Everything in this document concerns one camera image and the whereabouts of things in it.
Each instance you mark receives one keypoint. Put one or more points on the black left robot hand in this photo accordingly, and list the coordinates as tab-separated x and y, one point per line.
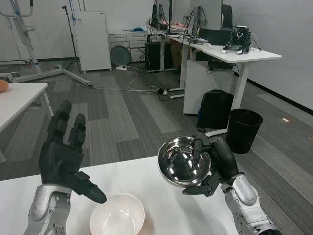
61	159

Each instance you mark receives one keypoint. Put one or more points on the white side table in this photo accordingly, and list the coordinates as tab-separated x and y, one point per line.
17	102

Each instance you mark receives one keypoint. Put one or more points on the white plastic bowl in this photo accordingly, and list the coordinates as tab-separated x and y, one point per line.
117	215

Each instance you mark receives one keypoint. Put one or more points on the black waste bin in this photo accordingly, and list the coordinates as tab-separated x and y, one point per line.
243	131

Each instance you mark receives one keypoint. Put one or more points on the black power adapter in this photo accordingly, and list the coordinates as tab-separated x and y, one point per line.
163	91

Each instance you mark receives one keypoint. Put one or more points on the black computer tower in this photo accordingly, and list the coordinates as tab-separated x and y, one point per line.
155	55

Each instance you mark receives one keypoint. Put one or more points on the black tripod stand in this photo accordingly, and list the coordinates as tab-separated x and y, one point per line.
72	36

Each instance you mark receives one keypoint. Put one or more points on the grey metal gantry stand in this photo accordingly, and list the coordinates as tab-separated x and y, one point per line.
29	49

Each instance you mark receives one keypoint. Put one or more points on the black box on desk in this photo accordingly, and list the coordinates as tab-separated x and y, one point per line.
216	35

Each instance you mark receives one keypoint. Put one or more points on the white drawer cabinet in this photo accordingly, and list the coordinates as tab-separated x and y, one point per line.
128	41

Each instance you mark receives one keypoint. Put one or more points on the white power strip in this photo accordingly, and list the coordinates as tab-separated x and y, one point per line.
121	67

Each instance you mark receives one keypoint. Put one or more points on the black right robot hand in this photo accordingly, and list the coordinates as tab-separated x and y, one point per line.
223	156

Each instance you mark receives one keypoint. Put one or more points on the white standing desk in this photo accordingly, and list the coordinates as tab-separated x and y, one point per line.
220	63

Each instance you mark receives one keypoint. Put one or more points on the white mobile whiteboard panel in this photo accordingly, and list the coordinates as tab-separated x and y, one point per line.
92	40

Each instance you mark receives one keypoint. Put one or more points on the black electronics board assembly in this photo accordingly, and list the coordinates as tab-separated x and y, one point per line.
238	40

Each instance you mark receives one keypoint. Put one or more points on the grey round tray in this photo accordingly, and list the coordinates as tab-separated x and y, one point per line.
119	55

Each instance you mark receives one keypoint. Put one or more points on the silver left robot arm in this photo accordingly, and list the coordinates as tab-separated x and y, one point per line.
47	210

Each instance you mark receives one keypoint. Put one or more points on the black backpack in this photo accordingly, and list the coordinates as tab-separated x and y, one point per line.
215	109

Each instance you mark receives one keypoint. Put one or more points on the shiny metal bowl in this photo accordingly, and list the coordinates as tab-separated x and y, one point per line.
184	162

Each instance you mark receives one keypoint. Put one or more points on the orange round object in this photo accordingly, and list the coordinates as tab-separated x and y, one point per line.
3	86

